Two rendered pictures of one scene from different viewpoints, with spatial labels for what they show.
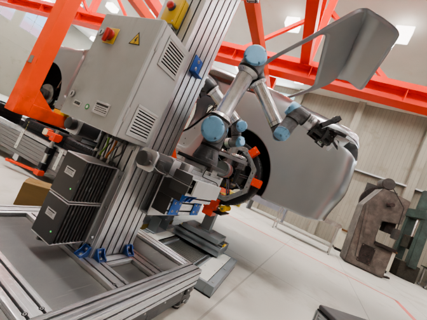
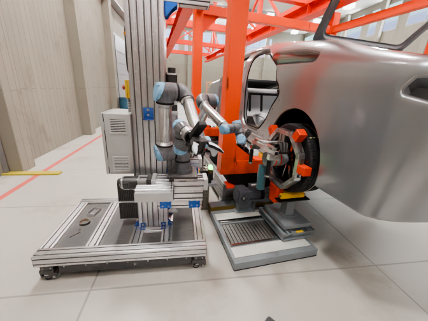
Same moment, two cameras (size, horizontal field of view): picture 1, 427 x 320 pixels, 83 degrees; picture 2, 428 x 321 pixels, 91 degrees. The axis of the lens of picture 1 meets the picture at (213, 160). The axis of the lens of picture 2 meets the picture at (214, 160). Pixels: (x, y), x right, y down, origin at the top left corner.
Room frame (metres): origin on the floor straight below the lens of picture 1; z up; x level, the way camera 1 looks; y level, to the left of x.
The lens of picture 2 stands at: (0.67, -1.32, 1.44)
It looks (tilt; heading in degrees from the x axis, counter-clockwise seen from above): 19 degrees down; 54
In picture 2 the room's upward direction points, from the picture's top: 3 degrees clockwise
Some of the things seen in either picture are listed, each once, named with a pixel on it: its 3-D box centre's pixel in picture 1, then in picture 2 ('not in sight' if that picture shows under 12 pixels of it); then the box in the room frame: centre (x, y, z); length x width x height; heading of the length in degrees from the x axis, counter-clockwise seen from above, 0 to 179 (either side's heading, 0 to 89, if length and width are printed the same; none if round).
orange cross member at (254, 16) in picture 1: (256, 60); not in sight; (3.41, 0.01, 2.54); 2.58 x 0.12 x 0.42; 161
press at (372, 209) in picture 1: (379, 225); not in sight; (6.57, -4.87, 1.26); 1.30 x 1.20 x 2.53; 61
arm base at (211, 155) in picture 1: (207, 153); (182, 165); (1.35, 0.05, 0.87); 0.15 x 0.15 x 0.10
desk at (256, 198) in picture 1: (267, 206); not in sight; (9.76, -2.78, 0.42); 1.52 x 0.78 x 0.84; 65
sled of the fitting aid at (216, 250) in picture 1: (201, 237); (285, 220); (2.46, -0.20, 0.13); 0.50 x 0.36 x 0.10; 71
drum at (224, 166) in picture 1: (223, 169); (274, 158); (2.23, -0.13, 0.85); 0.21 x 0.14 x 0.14; 161
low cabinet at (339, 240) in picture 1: (359, 247); not in sight; (9.03, -6.32, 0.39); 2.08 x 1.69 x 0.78; 154
